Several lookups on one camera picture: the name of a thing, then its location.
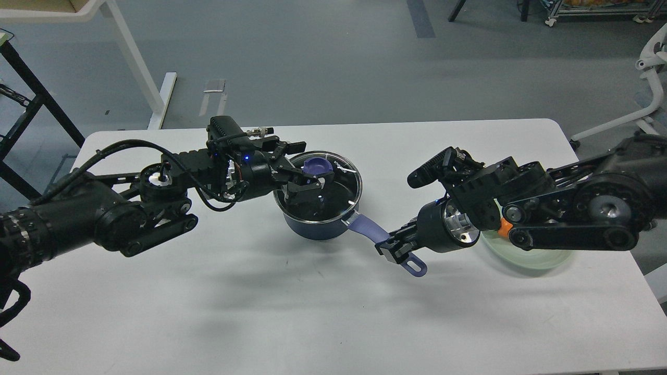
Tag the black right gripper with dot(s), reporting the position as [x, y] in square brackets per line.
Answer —
[440, 226]

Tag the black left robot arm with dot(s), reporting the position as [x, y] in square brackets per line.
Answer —
[133, 212]

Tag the orange toy carrot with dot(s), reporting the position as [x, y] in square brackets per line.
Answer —
[505, 227]

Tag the white desk frame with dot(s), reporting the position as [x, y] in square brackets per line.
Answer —
[158, 98]

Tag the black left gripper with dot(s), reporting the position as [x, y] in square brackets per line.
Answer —
[258, 173]

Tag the pale green oval plate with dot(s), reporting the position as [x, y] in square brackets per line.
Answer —
[535, 259]

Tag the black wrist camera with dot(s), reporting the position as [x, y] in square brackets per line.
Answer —
[451, 167]
[225, 136]

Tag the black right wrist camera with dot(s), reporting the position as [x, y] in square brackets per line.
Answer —
[451, 167]

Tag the wheeled metal cart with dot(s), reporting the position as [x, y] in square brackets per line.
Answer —
[640, 11]

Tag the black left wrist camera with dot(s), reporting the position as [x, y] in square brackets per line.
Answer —
[225, 136]

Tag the glass pot lid purple knob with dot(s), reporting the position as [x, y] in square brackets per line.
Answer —
[337, 196]

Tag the black metal stand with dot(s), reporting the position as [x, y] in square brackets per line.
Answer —
[42, 99]

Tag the dark blue saucepan purple handle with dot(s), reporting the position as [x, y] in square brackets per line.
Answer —
[356, 223]

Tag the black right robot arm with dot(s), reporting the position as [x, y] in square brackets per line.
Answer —
[599, 203]

